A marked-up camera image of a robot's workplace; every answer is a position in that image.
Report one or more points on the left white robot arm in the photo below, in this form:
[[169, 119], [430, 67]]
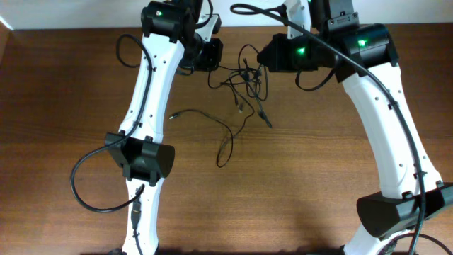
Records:
[[176, 35]]

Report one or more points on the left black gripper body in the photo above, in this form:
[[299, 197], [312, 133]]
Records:
[[211, 54]]

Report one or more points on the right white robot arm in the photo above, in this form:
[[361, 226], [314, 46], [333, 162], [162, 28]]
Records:
[[364, 61]]

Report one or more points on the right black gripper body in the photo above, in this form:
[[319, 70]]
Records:
[[301, 53]]

